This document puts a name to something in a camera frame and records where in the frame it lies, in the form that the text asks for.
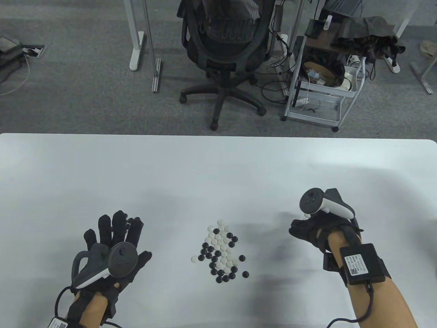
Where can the sorted black go stones group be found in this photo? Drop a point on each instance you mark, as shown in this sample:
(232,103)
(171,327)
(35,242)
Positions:
(131,219)

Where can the person's left hand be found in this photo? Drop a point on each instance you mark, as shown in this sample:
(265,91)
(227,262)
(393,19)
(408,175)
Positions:
(119,232)

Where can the grey white hand controller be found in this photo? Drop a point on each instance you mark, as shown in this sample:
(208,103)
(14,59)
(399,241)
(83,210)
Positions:
(121,259)
(310,200)

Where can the grey white left hand controller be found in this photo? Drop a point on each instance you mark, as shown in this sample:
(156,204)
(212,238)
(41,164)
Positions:
(121,259)

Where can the floor socket box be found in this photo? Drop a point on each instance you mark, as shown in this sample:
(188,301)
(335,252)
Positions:
(34,51)

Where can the black power adapter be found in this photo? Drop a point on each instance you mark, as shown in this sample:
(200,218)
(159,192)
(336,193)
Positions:
(278,18)

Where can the person's right hand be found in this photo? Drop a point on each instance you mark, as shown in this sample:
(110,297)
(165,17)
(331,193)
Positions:
(309,230)

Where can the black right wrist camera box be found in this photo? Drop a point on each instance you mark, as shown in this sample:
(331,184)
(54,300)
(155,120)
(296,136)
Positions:
(363,263)

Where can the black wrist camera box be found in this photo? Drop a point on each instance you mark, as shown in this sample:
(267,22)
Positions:
(363,263)
(58,323)

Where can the grey metal floor foot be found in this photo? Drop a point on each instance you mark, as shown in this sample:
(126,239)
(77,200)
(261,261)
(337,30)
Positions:
(423,80)

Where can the black mesh office chair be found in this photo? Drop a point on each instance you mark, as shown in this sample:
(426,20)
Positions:
(222,73)

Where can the small white bottle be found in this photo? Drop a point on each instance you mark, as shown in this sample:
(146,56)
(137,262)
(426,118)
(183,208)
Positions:
(328,23)

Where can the person's left forearm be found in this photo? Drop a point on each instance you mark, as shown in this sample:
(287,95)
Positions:
(88,311)

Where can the black cloth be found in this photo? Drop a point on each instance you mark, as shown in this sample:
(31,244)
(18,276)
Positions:
(365,30)

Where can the grey white right hand controller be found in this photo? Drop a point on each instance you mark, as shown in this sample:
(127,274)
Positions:
(310,200)

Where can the aluminium profile post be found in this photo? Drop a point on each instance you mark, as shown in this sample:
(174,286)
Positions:
(156,75)

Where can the white utility cart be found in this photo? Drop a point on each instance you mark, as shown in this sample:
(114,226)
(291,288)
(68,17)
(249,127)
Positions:
(314,118)

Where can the white power strip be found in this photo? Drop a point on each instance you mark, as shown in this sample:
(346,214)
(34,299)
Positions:
(392,65)

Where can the tan shoe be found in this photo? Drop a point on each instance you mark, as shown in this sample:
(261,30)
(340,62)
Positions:
(429,48)

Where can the person's right forearm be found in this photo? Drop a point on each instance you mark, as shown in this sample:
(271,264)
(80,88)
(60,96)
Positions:
(379,304)

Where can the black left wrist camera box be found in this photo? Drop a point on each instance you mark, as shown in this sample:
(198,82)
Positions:
(58,323)

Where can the white desk leg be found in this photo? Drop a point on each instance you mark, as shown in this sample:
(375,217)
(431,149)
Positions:
(136,51)
(406,24)

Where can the mixed black white go stones pile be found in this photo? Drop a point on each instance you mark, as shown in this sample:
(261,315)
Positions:
(218,254)

